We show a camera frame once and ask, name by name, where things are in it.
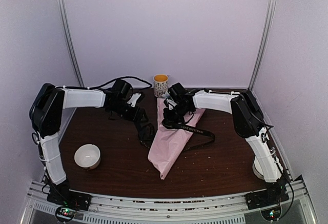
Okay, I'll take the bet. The patterned mug orange inside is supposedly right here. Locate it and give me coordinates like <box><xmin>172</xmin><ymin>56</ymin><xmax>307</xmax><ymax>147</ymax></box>
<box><xmin>153</xmin><ymin>74</ymin><xmax>169</xmax><ymax>98</ymax></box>

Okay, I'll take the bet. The black lettered ribbon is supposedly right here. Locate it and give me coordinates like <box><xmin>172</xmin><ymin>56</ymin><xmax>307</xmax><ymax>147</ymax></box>
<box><xmin>135</xmin><ymin>113</ymin><xmax>215</xmax><ymax>152</ymax></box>

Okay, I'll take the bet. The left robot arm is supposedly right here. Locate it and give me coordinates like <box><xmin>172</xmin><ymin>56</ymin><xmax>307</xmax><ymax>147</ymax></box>
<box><xmin>29</xmin><ymin>77</ymin><xmax>155</xmax><ymax>210</ymax></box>

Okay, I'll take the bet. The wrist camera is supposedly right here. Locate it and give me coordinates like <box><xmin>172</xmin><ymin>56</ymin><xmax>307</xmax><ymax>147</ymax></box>
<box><xmin>164</xmin><ymin>98</ymin><xmax>177</xmax><ymax>110</ymax></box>
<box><xmin>127</xmin><ymin>92</ymin><xmax>144</xmax><ymax>107</ymax></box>

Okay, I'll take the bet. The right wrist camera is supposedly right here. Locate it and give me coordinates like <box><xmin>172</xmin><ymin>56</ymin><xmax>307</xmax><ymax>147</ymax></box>
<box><xmin>164</xmin><ymin>98</ymin><xmax>177</xmax><ymax>110</ymax></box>

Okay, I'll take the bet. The front aluminium rail base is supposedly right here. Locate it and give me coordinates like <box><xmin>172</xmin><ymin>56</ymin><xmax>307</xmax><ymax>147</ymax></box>
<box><xmin>18</xmin><ymin>180</ymin><xmax>319</xmax><ymax>223</ymax></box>

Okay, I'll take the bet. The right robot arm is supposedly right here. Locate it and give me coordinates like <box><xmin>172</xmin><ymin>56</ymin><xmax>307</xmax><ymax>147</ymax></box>
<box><xmin>162</xmin><ymin>83</ymin><xmax>289</xmax><ymax>209</ymax></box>

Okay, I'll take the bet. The purple pink wrapping paper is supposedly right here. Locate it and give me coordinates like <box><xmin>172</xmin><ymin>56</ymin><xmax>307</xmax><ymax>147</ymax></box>
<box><xmin>148</xmin><ymin>97</ymin><xmax>206</xmax><ymax>180</ymax></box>

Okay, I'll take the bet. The aluminium frame post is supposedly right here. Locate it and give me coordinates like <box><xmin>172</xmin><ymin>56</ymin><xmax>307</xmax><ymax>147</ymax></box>
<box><xmin>53</xmin><ymin>0</ymin><xmax>87</xmax><ymax>91</ymax></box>
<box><xmin>249</xmin><ymin>0</ymin><xmax>277</xmax><ymax>90</ymax></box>

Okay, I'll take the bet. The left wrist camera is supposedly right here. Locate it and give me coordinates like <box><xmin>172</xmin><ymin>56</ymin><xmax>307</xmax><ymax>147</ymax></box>
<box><xmin>127</xmin><ymin>92</ymin><xmax>144</xmax><ymax>107</ymax></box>

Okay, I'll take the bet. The right aluminium frame post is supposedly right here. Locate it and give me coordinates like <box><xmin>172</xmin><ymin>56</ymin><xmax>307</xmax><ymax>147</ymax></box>
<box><xmin>249</xmin><ymin>0</ymin><xmax>277</xmax><ymax>90</ymax></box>

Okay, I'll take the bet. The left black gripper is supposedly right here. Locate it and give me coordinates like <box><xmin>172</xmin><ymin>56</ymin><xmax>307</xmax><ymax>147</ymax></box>
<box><xmin>110</xmin><ymin>99</ymin><xmax>149</xmax><ymax>124</ymax></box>

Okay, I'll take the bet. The white round bowl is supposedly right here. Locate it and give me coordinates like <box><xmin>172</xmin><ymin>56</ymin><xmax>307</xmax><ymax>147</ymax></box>
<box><xmin>74</xmin><ymin>144</ymin><xmax>101</xmax><ymax>170</ymax></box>

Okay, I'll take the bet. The left aluminium frame post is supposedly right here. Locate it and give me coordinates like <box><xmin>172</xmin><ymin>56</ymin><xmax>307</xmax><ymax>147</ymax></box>
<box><xmin>53</xmin><ymin>0</ymin><xmax>87</xmax><ymax>91</ymax></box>

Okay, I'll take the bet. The white scalloped bowl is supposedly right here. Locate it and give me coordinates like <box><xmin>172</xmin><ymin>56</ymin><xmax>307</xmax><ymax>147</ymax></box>
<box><xmin>252</xmin><ymin>157</ymin><xmax>264</xmax><ymax>180</ymax></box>

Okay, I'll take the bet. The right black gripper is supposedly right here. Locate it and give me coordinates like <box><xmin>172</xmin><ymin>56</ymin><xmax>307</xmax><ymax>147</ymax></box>
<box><xmin>165</xmin><ymin>103</ymin><xmax>192</xmax><ymax>125</ymax></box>

